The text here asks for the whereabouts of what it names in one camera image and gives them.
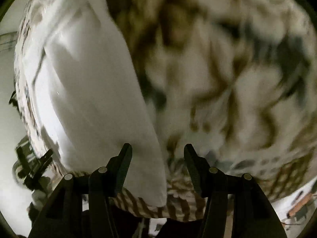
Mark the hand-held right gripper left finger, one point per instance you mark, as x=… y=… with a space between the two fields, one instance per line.
x=123 y=169

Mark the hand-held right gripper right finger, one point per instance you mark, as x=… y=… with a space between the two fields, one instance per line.
x=194 y=171

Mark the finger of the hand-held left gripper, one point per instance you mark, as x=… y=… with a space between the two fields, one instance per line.
x=46 y=155

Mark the white garment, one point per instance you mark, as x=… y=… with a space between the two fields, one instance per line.
x=99 y=99

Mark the brown patterned blanket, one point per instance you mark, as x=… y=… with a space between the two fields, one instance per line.
x=223 y=84

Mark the orange tool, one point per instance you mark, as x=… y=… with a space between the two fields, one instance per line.
x=301 y=203

